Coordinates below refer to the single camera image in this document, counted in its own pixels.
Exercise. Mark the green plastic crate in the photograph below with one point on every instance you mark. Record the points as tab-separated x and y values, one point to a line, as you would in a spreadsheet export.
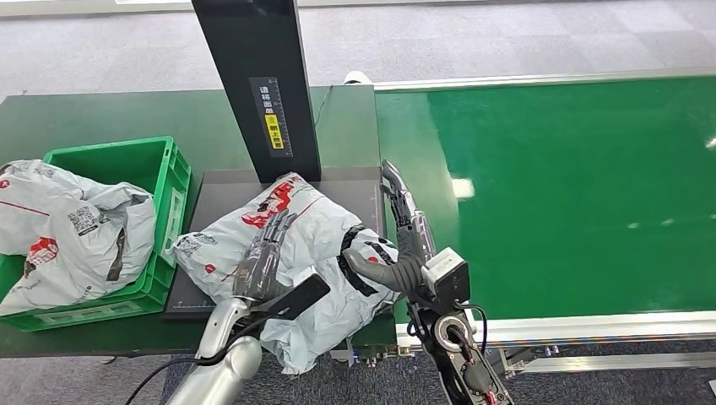
165	184

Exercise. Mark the yellow warning sticker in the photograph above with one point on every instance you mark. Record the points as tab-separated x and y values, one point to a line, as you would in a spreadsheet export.
274	132

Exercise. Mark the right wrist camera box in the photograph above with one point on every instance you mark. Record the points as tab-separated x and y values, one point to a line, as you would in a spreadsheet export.
447	274

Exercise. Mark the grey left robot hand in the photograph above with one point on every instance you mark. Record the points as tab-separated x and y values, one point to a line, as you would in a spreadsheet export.
260	262

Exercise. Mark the grey courier bag black tape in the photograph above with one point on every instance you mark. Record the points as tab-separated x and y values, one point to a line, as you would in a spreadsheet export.
319	235

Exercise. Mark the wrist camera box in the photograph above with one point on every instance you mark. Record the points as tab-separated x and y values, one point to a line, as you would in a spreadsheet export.
447	274
299	296

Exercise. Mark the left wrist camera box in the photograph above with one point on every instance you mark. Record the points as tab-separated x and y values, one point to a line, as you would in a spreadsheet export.
299	296

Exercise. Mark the dark green table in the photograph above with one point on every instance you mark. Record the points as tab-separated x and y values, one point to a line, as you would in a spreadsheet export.
112	114

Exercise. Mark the green belt conveyor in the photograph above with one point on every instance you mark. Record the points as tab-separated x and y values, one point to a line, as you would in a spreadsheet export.
559	195

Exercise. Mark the black scanner base plate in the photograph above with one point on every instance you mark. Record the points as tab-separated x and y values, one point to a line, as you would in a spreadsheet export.
224	187

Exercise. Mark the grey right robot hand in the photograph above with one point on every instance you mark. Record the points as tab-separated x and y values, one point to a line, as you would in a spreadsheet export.
417	240

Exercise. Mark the black scanner upright column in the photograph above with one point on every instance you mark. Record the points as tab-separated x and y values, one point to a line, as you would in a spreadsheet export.
257	56

